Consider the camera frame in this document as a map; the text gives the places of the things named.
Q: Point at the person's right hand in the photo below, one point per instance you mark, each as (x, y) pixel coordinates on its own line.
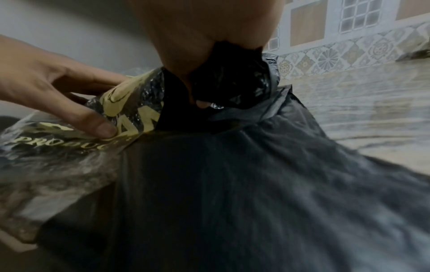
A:
(201, 24)

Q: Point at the person's left hand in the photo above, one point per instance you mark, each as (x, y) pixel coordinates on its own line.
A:
(30, 74)

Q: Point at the clear yellow-printed plastic wrapper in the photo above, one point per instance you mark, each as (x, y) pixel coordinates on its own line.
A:
(57, 164)

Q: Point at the black plastic garbage bag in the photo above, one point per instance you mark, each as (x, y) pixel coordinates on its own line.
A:
(235, 191)

